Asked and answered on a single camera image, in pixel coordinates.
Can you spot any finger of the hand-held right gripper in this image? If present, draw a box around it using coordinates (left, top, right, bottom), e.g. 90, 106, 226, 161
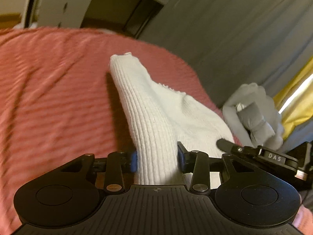
216, 138, 243, 154

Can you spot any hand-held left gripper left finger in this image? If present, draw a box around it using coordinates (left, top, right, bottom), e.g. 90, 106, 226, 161
60, 151, 138, 193

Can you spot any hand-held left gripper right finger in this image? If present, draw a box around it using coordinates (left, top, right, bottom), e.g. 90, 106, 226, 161
177, 141, 257, 194

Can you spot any white knitted garment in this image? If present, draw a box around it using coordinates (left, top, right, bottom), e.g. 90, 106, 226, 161
109, 52, 241, 185

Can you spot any person's right hand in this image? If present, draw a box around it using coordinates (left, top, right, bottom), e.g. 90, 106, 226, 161
222, 82, 284, 150

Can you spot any yellow curtain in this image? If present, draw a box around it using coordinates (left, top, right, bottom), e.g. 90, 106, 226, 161
272, 56, 313, 138

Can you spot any red ribbed blanket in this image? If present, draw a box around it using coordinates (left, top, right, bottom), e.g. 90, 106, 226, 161
0, 27, 243, 235

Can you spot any grey curtain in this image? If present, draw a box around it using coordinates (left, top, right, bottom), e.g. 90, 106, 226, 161
136, 0, 313, 153

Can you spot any white drawer cabinet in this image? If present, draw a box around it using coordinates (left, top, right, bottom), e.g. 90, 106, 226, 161
36, 0, 99, 28

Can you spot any black pole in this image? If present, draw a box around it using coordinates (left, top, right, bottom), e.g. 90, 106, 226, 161
23, 0, 43, 29

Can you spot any wooden bed board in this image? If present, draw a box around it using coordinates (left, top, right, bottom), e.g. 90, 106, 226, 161
0, 12, 24, 29

